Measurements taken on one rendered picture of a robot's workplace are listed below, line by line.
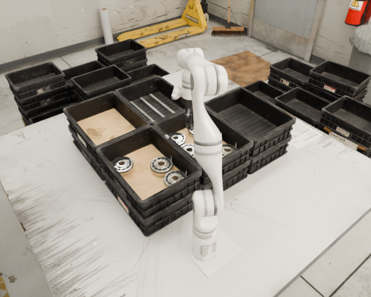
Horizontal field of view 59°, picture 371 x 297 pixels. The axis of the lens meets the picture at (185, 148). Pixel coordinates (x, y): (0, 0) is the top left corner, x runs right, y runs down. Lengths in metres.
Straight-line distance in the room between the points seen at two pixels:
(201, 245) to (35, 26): 3.78
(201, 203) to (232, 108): 0.90
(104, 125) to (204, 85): 0.94
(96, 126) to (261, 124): 0.88
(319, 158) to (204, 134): 0.98
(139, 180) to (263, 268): 0.62
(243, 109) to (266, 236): 0.77
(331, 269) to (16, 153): 1.96
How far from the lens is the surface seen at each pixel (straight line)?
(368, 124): 2.66
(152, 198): 1.26
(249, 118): 1.84
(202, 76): 0.98
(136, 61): 3.22
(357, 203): 1.72
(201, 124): 1.01
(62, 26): 4.70
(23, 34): 4.58
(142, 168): 1.52
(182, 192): 1.36
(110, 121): 1.83
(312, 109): 2.87
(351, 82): 3.13
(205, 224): 1.20
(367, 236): 2.57
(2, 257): 2.49
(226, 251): 1.39
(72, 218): 1.57
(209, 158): 1.04
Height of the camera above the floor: 1.88
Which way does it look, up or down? 41 degrees down
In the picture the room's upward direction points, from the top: straight up
